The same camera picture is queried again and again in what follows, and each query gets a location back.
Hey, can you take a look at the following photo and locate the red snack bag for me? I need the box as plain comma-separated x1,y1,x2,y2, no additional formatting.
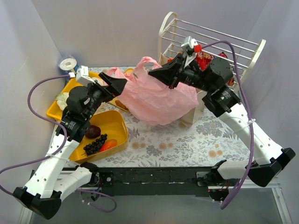
195,52,235,86

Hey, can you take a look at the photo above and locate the dark red beet toy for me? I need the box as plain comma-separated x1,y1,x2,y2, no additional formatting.
85,125,101,139

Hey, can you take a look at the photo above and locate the white radish toy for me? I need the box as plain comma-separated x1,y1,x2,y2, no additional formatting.
93,77,104,85

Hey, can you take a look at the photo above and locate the beige paper grocery bag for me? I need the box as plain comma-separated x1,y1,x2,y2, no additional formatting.
179,89,206,127

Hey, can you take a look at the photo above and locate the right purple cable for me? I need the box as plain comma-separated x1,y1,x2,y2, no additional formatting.
200,41,255,210

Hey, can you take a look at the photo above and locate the pink plastic grocery bag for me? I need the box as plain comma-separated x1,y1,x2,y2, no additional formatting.
107,56,199,126

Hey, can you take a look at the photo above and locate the tissue roll blue pack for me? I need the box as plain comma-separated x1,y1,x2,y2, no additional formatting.
58,56,78,75

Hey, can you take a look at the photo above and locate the cabbage toy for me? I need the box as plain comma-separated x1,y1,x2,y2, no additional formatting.
56,92,69,111

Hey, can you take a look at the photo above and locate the cream metal shelf rack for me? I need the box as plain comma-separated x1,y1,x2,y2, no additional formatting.
157,12,266,92

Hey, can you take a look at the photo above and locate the purple cable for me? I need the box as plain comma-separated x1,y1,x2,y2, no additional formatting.
200,41,255,210
0,72,117,213

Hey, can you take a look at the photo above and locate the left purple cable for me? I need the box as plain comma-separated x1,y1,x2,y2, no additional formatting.
0,72,117,213

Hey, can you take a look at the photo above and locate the brown fried nugget toy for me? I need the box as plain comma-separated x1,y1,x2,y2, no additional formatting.
115,100,128,111

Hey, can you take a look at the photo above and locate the yellow deep bin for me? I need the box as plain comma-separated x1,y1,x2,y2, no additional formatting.
69,110,128,164

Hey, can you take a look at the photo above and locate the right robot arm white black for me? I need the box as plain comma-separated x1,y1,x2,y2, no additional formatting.
149,54,296,187

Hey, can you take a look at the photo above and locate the yellow flat tray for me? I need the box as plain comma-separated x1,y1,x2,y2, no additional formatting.
109,68,133,112

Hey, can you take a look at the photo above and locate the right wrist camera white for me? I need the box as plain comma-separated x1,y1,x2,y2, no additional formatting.
181,36,202,56

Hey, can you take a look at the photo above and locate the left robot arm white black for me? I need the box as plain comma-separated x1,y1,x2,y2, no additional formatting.
13,72,127,219

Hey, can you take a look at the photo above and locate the black grape bunch toy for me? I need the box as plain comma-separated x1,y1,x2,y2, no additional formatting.
82,133,107,156

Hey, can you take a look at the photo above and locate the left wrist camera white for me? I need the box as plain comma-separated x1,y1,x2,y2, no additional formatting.
76,65,94,86

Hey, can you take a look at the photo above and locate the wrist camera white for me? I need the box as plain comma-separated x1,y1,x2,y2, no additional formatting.
76,65,94,86
181,36,202,56

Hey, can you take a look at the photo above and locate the orange carrot toy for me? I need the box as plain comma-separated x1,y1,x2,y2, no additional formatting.
100,139,117,152

